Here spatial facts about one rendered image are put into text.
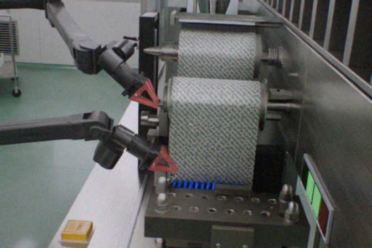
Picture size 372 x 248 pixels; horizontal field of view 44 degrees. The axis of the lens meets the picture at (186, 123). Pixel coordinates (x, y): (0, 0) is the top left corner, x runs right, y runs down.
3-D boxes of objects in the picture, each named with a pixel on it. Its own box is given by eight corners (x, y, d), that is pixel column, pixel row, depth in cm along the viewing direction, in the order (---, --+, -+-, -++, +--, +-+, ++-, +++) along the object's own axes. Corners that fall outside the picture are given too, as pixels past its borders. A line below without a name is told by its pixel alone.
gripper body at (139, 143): (144, 171, 125) (120, 158, 124) (149, 156, 134) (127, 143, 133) (156, 153, 123) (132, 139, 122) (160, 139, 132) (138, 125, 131)
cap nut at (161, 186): (155, 187, 126) (156, 172, 125) (169, 189, 126) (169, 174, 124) (154, 194, 123) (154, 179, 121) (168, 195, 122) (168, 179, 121)
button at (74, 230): (68, 226, 130) (68, 218, 129) (93, 227, 130) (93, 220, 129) (60, 240, 123) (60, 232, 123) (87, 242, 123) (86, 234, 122)
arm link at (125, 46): (78, 72, 132) (76, 45, 127) (98, 55, 141) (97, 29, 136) (117, 82, 129) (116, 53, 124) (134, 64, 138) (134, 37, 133)
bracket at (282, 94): (268, 93, 130) (269, 87, 129) (289, 94, 130) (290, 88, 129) (270, 98, 125) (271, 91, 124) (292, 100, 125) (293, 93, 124)
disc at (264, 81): (257, 117, 138) (262, 70, 132) (258, 117, 138) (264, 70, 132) (261, 140, 125) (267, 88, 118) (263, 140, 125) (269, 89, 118)
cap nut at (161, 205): (155, 205, 117) (155, 189, 116) (170, 206, 117) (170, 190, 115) (154, 212, 114) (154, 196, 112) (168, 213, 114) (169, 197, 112)
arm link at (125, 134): (114, 126, 123) (118, 118, 128) (101, 145, 125) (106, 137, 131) (136, 139, 124) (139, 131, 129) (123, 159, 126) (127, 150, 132)
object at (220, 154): (168, 185, 132) (170, 123, 125) (251, 190, 131) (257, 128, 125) (168, 185, 131) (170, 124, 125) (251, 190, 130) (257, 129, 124)
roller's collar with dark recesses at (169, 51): (163, 59, 154) (163, 40, 152) (180, 60, 154) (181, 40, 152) (160, 63, 148) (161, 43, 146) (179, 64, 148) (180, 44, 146)
